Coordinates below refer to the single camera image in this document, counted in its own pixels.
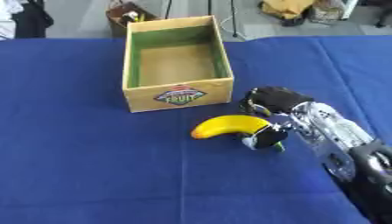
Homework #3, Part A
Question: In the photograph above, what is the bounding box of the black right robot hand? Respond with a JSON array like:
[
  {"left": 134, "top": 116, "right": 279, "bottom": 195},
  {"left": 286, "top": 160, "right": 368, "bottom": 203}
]
[{"left": 237, "top": 86, "right": 316, "bottom": 151}]

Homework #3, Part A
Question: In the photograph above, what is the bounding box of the yellow toy banana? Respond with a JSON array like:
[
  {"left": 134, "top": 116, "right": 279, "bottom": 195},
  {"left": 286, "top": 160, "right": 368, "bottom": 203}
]
[{"left": 190, "top": 114, "right": 287, "bottom": 152}]

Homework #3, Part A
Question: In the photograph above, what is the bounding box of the tan cardboard box green inside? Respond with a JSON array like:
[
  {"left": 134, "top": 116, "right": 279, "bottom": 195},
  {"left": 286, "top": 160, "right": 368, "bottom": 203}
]
[{"left": 121, "top": 15, "right": 236, "bottom": 114}]

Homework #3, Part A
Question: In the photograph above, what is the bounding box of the yellow bag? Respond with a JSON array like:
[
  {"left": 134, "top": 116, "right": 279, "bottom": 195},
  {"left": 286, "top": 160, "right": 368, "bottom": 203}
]
[{"left": 257, "top": 0, "right": 318, "bottom": 27}]

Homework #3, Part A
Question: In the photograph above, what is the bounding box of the black tripod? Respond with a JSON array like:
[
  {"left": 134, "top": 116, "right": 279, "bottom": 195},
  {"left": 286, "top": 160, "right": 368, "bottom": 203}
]
[{"left": 164, "top": 0, "right": 247, "bottom": 40}]

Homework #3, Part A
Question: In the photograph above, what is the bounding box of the mesh basket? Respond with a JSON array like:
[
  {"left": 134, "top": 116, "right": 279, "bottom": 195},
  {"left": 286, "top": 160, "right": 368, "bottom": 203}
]
[{"left": 307, "top": 0, "right": 349, "bottom": 25}]

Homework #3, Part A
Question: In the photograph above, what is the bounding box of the brown bag with toys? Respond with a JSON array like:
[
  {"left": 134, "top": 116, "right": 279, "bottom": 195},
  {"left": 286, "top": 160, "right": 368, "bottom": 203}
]
[{"left": 104, "top": 1, "right": 161, "bottom": 39}]

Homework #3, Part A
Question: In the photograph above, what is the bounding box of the person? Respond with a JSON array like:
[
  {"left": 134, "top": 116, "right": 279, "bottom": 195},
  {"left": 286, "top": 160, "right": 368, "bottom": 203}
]
[{"left": 0, "top": 0, "right": 55, "bottom": 40}]

